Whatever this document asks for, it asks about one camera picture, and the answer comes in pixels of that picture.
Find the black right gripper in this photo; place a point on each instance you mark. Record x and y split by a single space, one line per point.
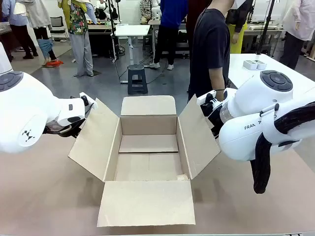
212 120

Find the brown cardboard box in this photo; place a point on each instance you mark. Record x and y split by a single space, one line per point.
147 204

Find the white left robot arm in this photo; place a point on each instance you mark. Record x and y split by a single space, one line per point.
22 108

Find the person's right forearm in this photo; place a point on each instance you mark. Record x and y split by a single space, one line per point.
217 78

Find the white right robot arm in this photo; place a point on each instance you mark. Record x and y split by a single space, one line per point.
246 137

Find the small white box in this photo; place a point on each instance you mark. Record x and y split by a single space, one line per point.
249 65
261 65

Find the person in yellow apron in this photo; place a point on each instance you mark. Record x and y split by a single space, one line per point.
236 41

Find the person in dark T-shirt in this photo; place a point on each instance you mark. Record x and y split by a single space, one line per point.
209 37

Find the black plastic stool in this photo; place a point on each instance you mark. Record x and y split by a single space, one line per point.
137 78

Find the large white table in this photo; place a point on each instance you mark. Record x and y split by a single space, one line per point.
290 66

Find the person in blue sweater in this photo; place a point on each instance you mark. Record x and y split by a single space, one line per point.
169 29

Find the black slanted stand pole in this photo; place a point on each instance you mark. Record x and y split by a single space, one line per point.
265 27

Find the white standing desk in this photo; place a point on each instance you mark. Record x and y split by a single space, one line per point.
131 30

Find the person in pink shirt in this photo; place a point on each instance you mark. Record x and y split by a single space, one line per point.
297 24

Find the black tripod stand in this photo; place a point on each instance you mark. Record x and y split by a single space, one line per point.
113 29

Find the person in floral shirt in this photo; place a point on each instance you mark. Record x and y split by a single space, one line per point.
80 44

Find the orange item on floor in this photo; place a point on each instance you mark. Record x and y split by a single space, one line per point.
54 63

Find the black mesh office chair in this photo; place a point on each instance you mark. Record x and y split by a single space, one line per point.
58 23

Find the blue denim cloth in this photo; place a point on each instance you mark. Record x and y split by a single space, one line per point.
45 46

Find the person in grey hoodie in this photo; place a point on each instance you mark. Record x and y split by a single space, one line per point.
40 14

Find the person in blue shirt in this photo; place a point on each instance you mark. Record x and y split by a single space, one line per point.
17 27

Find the white perforated air purifier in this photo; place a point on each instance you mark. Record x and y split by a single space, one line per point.
4 59

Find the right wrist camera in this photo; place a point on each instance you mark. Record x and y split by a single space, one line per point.
209 97

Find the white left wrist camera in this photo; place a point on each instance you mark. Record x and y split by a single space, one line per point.
90 102

